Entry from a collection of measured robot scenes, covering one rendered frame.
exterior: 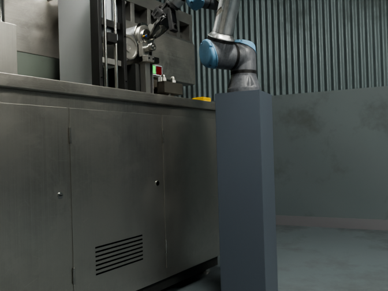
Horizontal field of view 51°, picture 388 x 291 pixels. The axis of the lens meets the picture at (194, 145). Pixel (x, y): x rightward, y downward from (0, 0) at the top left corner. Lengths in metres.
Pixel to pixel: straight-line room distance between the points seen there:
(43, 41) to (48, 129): 0.85
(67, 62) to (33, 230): 0.93
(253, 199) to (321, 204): 1.83
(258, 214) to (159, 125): 0.57
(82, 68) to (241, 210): 0.96
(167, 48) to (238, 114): 1.23
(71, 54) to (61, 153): 0.72
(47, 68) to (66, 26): 0.23
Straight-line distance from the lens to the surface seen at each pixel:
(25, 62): 2.12
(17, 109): 1.37
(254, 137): 1.73
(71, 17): 2.09
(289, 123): 3.55
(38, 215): 1.41
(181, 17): 3.08
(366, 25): 3.60
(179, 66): 2.95
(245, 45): 1.84
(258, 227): 1.76
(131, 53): 2.12
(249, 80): 1.82
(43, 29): 2.22
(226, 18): 1.75
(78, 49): 2.02
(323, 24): 3.64
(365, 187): 3.48
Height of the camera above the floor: 0.66
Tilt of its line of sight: 1 degrees up
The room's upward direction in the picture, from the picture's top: 2 degrees counter-clockwise
